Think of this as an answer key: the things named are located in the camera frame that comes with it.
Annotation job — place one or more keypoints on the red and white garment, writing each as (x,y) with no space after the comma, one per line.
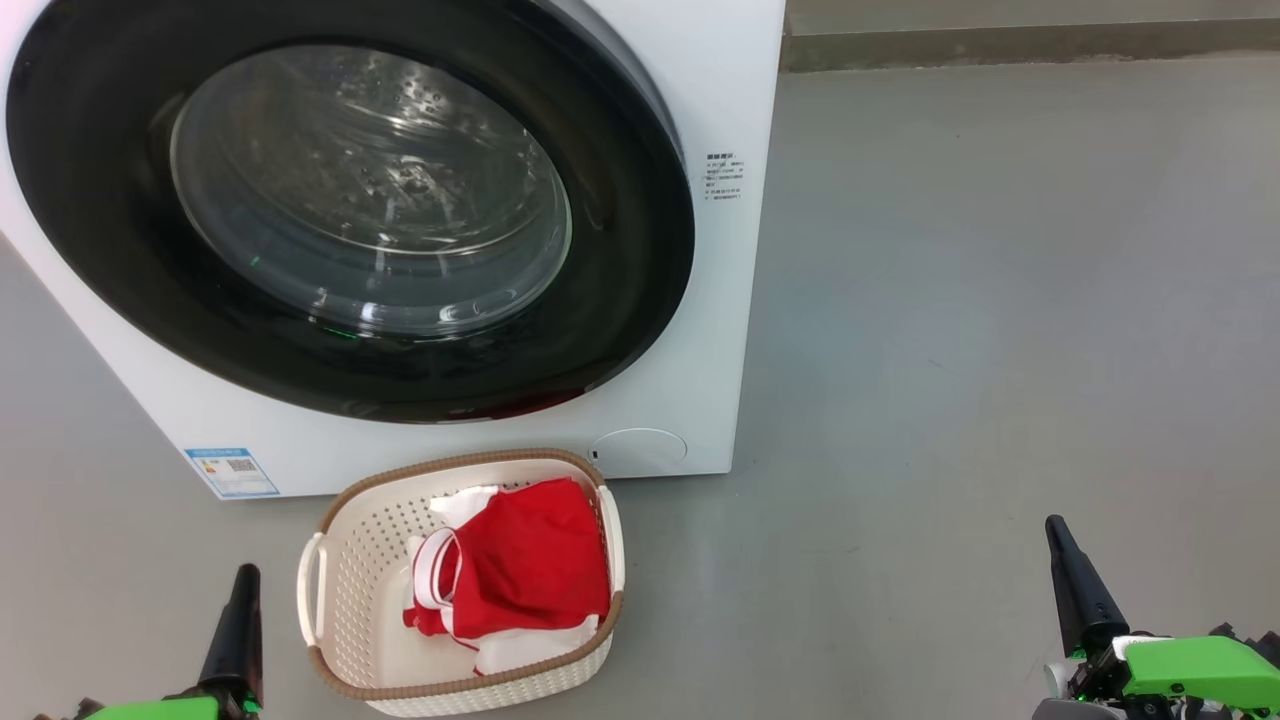
(530,560)
(530,645)

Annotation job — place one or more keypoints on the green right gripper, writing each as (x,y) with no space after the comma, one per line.
(1190,670)

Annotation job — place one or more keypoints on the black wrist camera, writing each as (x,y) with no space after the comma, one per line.
(75,712)
(1250,645)

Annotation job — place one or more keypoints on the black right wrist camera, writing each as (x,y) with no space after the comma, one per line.
(1250,645)

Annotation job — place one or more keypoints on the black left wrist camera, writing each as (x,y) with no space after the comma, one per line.
(75,712)

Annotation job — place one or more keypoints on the round white filter cover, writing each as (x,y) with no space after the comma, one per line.
(640,452)

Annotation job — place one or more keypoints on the cream basket with brown rim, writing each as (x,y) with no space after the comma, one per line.
(360,580)

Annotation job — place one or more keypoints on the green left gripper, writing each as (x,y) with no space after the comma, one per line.
(160,710)

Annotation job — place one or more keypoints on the black round glass washer door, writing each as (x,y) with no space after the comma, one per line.
(100,200)

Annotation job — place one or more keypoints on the white front-load washing machine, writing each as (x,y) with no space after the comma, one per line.
(720,330)

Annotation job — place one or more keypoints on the blue energy label sticker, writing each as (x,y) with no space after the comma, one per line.
(232,472)

